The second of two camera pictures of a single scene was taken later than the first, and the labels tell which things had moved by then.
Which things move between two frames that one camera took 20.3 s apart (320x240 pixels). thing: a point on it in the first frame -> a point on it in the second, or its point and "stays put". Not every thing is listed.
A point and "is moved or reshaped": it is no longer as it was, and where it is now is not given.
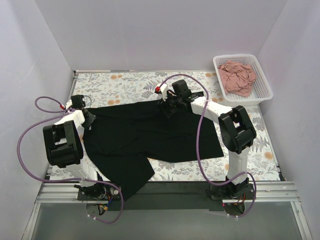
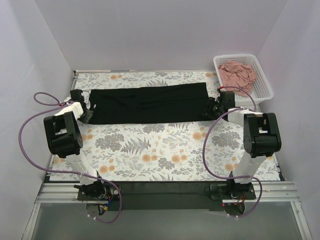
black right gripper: x=169 y=104 -> x=211 y=108
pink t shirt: x=238 y=78 stays put
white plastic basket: x=260 y=90 stays put
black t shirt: x=119 y=141 is moved or reshaped
